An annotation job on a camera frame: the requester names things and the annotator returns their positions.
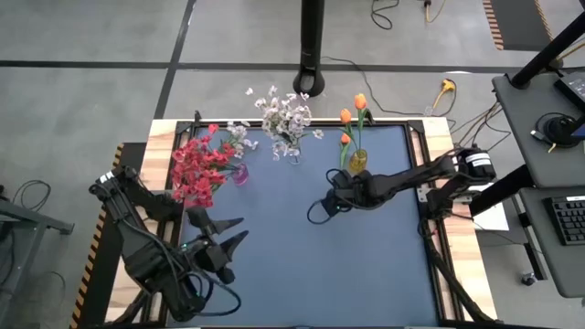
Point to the black metal table frame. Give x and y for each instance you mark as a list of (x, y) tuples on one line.
[(333, 123)]

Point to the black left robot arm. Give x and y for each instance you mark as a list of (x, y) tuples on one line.
[(141, 256)]

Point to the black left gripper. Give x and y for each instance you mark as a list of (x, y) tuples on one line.
[(212, 253)]

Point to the black diagonal frame strut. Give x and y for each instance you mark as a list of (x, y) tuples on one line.
[(119, 315), (461, 288)]

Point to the black hazard-edged floor mat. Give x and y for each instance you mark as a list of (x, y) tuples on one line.
[(98, 283), (516, 23)]

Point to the black caster wheel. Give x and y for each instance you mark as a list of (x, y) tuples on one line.
[(528, 279)]

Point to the purple glass vase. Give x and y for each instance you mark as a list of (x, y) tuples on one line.
[(241, 173)]

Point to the black round stand base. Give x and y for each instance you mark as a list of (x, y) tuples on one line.
[(560, 132)]

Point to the orange artificial tulip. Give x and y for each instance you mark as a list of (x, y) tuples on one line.
[(346, 115), (345, 138), (360, 100)]

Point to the clear glass vase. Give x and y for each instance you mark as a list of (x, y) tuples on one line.
[(294, 157)]

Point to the yellow glass vase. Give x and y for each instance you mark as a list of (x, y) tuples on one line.
[(358, 160)]

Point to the black desk leg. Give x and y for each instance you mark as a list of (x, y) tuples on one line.
[(535, 256)]

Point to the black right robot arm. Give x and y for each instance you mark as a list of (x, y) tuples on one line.
[(411, 176)]

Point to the black round post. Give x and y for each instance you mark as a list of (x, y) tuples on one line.
[(311, 45)]

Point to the yellow power plug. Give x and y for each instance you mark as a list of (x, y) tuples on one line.
[(448, 85)]

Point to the black diagonal pole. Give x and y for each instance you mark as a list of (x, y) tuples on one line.
[(548, 50)]

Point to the black laptop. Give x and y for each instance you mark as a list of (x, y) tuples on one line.
[(573, 89)]

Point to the black keyboard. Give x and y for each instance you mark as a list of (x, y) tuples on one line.
[(566, 221)]

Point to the grey desk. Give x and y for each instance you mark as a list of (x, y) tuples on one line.
[(562, 265), (525, 105)]

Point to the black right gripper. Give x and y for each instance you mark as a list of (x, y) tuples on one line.
[(347, 189)]

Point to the white paper sheet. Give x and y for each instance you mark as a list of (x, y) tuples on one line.
[(493, 219)]

